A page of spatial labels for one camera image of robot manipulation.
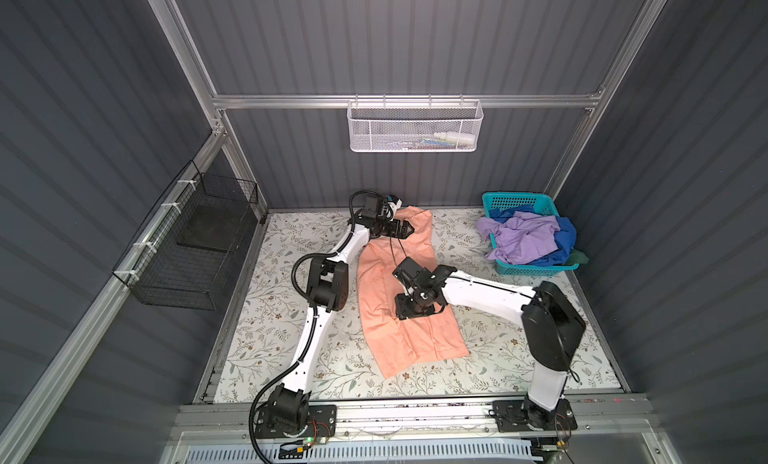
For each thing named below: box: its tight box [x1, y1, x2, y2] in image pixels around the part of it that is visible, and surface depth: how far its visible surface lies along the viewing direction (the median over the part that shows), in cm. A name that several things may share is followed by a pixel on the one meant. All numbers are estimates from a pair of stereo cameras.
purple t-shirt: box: [477, 211, 561, 264], surface depth 96 cm
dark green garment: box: [570, 249, 589, 266], surface depth 94 cm
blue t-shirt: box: [488, 204, 577, 266], surface depth 96 cm
